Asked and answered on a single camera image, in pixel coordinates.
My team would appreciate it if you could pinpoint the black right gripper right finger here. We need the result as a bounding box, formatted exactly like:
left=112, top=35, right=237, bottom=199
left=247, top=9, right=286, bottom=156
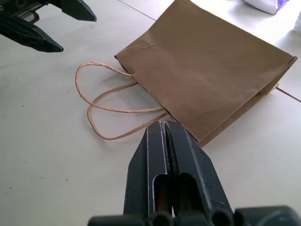
left=164, top=120, right=234, bottom=218

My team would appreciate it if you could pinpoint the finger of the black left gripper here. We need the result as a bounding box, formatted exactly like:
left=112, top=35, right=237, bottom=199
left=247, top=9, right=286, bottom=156
left=0, top=11, right=64, bottom=53
left=54, top=0, right=97, bottom=23

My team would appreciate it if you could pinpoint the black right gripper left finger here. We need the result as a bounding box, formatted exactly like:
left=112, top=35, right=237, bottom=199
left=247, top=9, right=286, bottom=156
left=123, top=121, right=169, bottom=218

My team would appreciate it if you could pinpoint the brown paper bag with handles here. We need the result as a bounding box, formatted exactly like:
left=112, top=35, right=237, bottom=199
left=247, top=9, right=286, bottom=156
left=75, top=0, right=301, bottom=147

